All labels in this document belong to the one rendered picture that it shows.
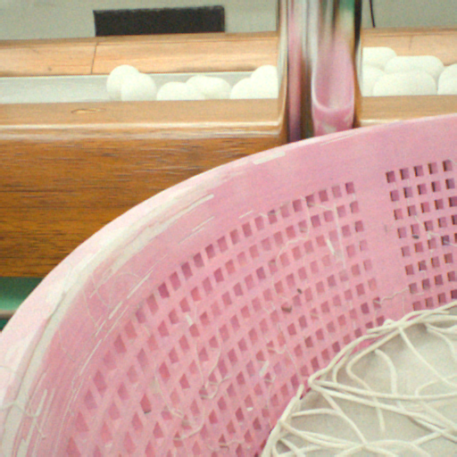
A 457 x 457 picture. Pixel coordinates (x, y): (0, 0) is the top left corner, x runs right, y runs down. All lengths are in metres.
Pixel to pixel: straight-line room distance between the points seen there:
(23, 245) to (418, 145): 0.13
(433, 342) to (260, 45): 0.45
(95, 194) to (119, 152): 0.02
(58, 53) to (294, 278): 0.50
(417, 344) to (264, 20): 2.34
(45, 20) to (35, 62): 2.05
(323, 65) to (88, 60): 0.44
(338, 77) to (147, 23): 2.35
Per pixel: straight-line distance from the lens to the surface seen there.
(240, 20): 2.50
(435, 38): 0.60
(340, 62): 0.19
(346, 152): 0.17
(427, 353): 0.16
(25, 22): 2.71
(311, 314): 0.16
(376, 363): 0.16
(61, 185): 0.24
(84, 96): 0.49
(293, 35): 0.19
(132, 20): 2.55
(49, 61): 0.63
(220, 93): 0.38
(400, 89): 0.36
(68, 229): 0.24
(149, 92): 0.40
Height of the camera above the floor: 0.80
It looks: 18 degrees down
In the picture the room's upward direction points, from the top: 2 degrees counter-clockwise
